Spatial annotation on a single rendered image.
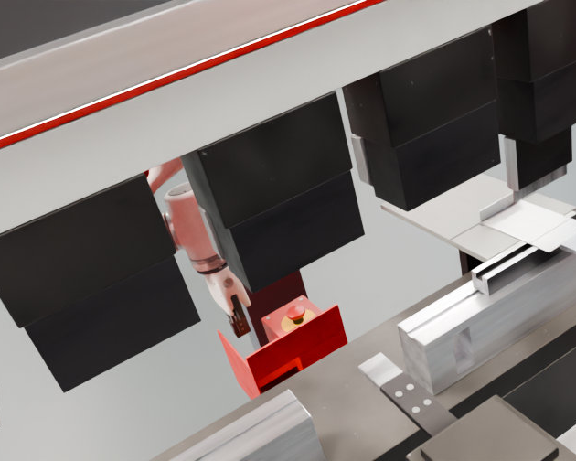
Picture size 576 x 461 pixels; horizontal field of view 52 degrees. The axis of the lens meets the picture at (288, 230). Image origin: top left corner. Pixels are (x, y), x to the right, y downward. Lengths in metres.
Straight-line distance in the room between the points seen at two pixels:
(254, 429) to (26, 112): 0.56
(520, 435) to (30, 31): 0.52
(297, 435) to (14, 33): 0.58
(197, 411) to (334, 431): 1.46
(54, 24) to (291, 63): 0.29
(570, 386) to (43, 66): 0.91
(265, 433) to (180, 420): 1.54
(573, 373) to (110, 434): 1.75
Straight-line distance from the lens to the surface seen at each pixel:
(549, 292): 0.94
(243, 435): 0.77
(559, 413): 1.06
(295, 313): 1.18
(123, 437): 2.34
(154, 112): 0.52
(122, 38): 0.30
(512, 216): 0.98
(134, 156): 0.52
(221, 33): 0.31
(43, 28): 0.31
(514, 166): 0.83
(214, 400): 2.29
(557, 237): 0.93
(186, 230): 1.09
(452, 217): 1.00
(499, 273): 0.87
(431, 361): 0.83
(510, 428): 0.62
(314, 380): 0.93
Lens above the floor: 1.51
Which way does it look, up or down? 29 degrees down
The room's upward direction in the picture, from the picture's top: 17 degrees counter-clockwise
